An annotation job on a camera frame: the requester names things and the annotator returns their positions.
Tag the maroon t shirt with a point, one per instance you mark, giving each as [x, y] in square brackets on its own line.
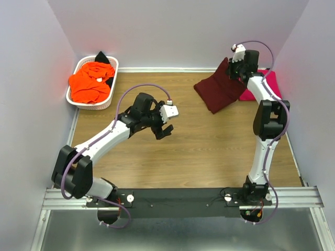
[218, 91]

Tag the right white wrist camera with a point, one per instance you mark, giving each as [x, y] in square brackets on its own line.
[238, 52]

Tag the orange t shirt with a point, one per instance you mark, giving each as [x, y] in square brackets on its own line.
[89, 84]

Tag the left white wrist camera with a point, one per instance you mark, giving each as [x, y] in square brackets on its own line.
[168, 112]

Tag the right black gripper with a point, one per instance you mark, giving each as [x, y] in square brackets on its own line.
[231, 65]

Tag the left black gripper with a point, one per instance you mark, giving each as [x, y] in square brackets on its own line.
[158, 131]

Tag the white laundry basket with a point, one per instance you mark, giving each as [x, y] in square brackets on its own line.
[101, 105]

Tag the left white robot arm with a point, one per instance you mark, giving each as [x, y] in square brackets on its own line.
[73, 171]

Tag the black t shirt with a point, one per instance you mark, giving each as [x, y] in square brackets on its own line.
[102, 58]

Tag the folded pink t shirt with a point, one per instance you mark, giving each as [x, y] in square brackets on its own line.
[272, 83]

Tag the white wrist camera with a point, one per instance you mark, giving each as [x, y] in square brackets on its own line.
[238, 52]
[168, 112]

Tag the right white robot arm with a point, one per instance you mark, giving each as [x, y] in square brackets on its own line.
[270, 122]

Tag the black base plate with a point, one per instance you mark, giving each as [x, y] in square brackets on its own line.
[187, 202]

